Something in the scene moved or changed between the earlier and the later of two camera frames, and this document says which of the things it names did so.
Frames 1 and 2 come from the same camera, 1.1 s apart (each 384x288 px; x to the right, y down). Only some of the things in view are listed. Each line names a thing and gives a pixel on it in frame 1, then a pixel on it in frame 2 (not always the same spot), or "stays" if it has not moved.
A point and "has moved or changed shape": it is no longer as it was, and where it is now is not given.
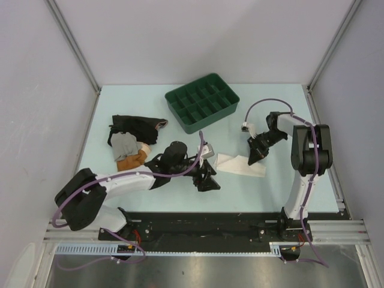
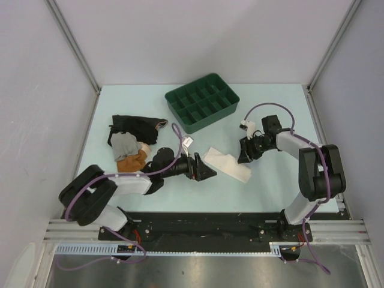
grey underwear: (123, 144) stays
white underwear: (239, 165) has moved or changed shape
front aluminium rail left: (65, 234) stays
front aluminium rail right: (339, 232) stays
